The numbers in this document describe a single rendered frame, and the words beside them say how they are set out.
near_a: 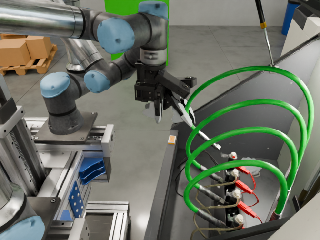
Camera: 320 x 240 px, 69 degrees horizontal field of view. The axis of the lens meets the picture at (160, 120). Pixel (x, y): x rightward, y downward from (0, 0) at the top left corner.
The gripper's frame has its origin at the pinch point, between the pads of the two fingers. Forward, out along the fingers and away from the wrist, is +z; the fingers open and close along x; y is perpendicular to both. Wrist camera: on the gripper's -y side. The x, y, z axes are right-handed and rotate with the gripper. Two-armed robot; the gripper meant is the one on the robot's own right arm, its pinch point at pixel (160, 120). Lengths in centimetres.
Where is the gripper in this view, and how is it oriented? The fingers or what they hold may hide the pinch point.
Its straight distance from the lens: 78.2
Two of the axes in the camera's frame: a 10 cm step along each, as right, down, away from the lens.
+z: -0.1, 8.2, 5.7
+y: -9.8, -1.1, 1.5
